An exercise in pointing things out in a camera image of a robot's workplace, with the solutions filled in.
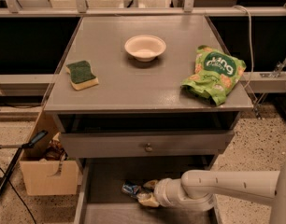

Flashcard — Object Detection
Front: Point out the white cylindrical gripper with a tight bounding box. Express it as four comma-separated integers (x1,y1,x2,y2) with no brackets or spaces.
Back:
137,178,187,208

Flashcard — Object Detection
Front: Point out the blue silver redbull can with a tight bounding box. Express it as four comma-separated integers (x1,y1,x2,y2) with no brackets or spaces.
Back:
122,180,142,198

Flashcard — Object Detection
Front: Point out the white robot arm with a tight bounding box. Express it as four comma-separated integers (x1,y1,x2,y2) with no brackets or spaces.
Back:
137,162,286,224

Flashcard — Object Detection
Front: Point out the round metal drawer knob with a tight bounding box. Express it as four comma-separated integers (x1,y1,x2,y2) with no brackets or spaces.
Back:
145,143,153,152

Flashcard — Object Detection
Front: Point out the grey open middle drawer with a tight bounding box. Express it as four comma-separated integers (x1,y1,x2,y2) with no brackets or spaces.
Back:
74,156,218,224

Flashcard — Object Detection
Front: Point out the grey top drawer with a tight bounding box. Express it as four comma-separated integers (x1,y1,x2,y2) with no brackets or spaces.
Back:
52,111,239,158

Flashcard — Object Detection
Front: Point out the grey drawer cabinet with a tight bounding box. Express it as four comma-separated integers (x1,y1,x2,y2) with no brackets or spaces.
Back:
43,14,254,224

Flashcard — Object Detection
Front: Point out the cardboard box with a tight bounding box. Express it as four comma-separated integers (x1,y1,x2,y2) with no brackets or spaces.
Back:
19,111,80,196

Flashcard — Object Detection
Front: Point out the green yellow sponge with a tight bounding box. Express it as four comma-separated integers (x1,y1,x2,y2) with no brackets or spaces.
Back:
65,61,99,91

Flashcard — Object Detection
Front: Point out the green snack bag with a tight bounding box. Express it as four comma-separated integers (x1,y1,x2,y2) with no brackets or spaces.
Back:
181,45,246,105

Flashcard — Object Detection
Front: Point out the white paper bowl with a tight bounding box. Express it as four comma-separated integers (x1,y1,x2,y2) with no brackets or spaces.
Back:
124,35,166,62

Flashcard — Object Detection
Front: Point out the black tool with handle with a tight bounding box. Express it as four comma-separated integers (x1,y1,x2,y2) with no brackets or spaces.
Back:
0,130,48,196

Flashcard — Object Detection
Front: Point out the white cable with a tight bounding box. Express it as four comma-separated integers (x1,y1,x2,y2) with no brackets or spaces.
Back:
233,5,255,91

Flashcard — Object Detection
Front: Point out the black floor cable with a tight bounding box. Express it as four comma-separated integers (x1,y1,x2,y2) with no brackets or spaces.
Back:
0,161,38,224

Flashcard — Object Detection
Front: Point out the metal railing frame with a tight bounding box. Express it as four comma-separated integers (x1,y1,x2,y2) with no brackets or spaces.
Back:
0,0,286,19

